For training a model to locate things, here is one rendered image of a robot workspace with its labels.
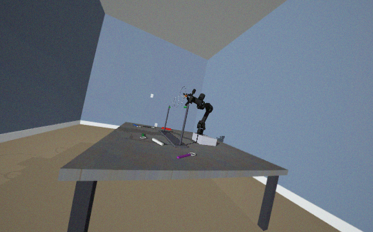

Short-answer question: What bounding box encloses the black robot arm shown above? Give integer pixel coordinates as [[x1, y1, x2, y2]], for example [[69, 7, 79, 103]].
[[189, 93, 213, 135]]

